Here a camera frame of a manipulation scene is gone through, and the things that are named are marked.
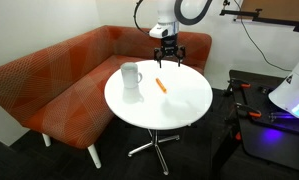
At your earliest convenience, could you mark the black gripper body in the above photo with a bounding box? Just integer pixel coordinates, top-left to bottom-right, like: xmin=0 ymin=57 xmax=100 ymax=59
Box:
xmin=159 ymin=34 xmax=179 ymax=57

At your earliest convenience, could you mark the orange marker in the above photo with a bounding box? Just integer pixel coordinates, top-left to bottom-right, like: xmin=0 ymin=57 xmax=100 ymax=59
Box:
xmin=155 ymin=77 xmax=168 ymax=94

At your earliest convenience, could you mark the white ceramic mug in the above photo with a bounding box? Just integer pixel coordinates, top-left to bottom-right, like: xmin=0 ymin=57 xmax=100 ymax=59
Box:
xmin=120 ymin=61 xmax=144 ymax=90

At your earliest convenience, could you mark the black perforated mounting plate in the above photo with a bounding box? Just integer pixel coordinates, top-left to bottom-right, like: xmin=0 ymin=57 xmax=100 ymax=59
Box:
xmin=231 ymin=70 xmax=299 ymax=135

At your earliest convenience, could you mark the orange patterned corner sofa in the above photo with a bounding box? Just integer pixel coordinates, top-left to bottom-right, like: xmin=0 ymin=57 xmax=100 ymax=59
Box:
xmin=0 ymin=25 xmax=213 ymax=169

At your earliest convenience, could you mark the brown cork board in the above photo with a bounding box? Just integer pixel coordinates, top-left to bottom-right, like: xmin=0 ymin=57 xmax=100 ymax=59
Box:
xmin=233 ymin=0 xmax=299 ymax=24

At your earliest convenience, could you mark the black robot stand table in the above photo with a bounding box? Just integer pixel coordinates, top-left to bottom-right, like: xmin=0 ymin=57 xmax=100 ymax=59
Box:
xmin=210 ymin=69 xmax=299 ymax=180

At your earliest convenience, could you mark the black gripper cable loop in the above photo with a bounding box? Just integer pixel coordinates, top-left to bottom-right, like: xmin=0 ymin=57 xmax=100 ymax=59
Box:
xmin=133 ymin=0 xmax=152 ymax=36

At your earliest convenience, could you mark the round white pedestal table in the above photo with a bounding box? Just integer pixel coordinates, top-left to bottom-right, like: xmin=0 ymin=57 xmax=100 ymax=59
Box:
xmin=103 ymin=59 xmax=214 ymax=177

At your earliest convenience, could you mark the black clamp orange handle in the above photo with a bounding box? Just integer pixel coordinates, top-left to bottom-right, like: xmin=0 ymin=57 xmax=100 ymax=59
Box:
xmin=234 ymin=101 xmax=263 ymax=119
xmin=226 ymin=77 xmax=252 ymax=98

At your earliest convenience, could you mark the thin black hanging cable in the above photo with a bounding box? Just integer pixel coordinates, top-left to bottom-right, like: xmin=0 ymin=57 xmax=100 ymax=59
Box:
xmin=233 ymin=0 xmax=293 ymax=73

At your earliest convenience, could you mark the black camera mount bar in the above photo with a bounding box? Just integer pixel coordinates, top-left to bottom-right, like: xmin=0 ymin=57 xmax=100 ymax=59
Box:
xmin=219 ymin=8 xmax=299 ymax=35

